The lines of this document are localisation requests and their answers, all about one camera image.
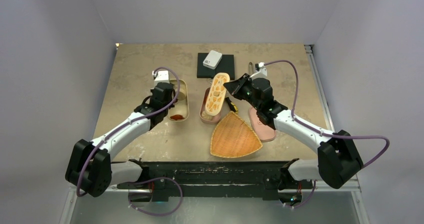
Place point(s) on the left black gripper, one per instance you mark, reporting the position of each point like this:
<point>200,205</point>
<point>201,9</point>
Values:
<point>171,100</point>

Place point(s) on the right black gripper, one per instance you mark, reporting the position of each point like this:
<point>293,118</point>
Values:
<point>235,87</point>

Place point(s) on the beige lunch box lid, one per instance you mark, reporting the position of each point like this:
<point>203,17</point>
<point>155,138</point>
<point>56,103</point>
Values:
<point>217,94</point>

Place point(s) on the beige lunch box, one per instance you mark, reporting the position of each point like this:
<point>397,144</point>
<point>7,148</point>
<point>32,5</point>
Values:
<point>182,105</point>

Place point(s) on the dark red round food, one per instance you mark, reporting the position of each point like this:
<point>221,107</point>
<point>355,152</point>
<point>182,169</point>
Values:
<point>177,117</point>

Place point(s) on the black metal tongs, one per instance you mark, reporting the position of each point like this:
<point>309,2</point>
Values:
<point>250,68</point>

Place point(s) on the beige steamed bun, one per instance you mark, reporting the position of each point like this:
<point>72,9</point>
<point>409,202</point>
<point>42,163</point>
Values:
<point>206,116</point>

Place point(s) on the woven bamboo basket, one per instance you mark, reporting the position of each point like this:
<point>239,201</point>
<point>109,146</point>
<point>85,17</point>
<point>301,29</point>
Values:
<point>233,138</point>

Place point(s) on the pink lunch box lid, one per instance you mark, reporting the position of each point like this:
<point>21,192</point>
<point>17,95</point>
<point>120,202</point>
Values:
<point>264,132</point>

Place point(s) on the pink lunch box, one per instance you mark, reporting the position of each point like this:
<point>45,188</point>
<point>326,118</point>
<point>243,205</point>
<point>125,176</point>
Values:
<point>216,118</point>

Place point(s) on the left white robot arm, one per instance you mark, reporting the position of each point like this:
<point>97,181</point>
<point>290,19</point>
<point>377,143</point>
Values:
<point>90,166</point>

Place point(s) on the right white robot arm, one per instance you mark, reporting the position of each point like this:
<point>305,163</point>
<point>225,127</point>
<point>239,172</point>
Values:
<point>338,159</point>

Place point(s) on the white small box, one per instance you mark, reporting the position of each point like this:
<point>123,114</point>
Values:
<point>212,59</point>

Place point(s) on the yellow black screwdriver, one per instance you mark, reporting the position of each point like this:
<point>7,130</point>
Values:
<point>231,105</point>

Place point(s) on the black foam block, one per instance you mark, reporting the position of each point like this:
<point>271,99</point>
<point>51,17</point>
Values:
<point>226,65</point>

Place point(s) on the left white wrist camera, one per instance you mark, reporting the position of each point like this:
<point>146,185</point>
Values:
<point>160,76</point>

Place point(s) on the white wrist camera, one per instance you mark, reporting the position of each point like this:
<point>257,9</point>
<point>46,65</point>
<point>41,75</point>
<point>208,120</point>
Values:
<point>260,71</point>
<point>160,76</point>

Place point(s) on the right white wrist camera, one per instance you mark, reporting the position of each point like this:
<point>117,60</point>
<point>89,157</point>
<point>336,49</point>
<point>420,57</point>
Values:
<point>260,71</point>

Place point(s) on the aluminium rail right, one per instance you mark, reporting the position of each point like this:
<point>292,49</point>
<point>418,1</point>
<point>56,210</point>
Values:
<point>319,87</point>

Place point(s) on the black table front frame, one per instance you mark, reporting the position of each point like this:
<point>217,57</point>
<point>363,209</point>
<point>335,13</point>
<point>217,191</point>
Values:
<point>216,179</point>

